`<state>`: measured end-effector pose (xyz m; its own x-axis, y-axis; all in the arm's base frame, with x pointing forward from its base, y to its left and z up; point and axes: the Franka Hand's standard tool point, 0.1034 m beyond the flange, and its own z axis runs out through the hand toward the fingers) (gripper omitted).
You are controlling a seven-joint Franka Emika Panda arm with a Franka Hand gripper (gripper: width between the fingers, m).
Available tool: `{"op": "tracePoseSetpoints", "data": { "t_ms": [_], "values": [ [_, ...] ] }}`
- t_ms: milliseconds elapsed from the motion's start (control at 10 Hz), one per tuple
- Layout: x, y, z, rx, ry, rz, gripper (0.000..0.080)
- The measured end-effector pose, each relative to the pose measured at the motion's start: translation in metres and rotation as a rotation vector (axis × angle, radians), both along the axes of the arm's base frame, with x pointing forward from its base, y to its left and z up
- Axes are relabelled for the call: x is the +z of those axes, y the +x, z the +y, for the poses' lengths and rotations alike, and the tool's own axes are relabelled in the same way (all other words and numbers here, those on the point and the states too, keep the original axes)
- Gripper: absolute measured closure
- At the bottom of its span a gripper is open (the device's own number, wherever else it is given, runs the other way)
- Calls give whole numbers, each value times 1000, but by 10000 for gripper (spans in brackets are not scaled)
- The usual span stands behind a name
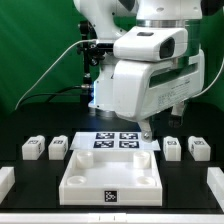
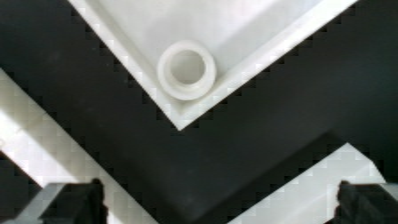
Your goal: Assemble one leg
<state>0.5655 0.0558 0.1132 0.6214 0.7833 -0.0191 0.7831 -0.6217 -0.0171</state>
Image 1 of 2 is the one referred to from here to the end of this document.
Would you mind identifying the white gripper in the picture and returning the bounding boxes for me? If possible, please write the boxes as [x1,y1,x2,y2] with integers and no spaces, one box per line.
[113,50,205,142]

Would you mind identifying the white square tabletop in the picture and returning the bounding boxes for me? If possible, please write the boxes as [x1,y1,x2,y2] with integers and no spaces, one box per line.
[59,150,163,206]

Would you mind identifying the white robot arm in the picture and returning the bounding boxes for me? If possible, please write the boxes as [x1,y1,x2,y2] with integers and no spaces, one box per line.
[73,0,224,141]

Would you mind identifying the white sheet with markers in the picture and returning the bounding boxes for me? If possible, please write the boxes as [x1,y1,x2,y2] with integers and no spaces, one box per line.
[70,132,160,151]

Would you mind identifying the white right obstacle block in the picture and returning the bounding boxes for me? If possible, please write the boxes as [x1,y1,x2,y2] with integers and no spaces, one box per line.
[207,167,224,212]

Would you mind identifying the white obstacle block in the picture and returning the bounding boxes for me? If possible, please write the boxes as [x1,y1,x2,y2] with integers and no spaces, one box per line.
[0,167,15,204]
[207,167,224,212]

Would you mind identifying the white left obstacle block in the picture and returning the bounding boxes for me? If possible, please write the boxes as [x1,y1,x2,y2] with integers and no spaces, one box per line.
[0,167,15,204]

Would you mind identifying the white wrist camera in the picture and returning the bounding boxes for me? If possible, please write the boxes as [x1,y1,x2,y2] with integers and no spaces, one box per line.
[113,26,188,62]

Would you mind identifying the black camera stand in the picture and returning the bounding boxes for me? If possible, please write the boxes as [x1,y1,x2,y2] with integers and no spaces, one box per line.
[77,20,105,102]

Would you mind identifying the white front rail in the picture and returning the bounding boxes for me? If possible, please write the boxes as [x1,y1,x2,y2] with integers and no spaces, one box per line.
[0,213,224,224]

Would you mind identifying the black cable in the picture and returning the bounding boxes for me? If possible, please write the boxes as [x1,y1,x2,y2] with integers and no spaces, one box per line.
[15,85,94,111]

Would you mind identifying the white cable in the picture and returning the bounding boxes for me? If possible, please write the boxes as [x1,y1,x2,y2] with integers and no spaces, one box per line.
[14,39,98,111]

